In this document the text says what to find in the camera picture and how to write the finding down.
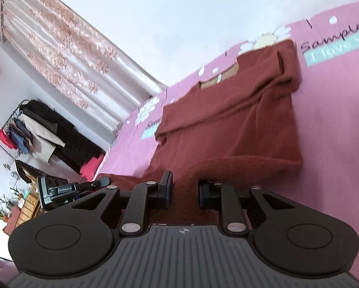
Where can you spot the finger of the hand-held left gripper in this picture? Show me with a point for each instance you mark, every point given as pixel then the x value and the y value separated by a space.
pixel 101 182

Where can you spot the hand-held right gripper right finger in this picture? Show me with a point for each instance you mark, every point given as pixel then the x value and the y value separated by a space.
pixel 202 196

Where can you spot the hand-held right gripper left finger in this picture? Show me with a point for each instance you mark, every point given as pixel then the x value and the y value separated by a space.
pixel 167 190

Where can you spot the rust brown knit sweater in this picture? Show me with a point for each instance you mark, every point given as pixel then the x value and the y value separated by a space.
pixel 227 126

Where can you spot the metal clothes rack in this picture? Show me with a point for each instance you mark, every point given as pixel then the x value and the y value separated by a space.
pixel 12 115

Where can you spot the pink red cloth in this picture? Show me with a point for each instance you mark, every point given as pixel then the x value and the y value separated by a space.
pixel 91 168

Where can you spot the wooden cabinet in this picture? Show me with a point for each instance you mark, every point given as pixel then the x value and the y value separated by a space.
pixel 23 213

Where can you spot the beige hanging garment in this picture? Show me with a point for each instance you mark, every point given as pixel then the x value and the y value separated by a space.
pixel 42 139

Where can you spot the black hanging garment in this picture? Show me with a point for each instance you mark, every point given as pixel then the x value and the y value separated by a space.
pixel 65 135

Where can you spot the blue hanging garment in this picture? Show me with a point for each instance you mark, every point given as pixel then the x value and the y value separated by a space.
pixel 20 139

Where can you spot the red hanging garment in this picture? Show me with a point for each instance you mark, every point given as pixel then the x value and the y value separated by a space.
pixel 2 136

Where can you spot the cream floral curtain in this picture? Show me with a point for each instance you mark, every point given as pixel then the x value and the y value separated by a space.
pixel 62 51

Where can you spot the pink floral bed sheet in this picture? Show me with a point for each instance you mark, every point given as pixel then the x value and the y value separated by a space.
pixel 332 126

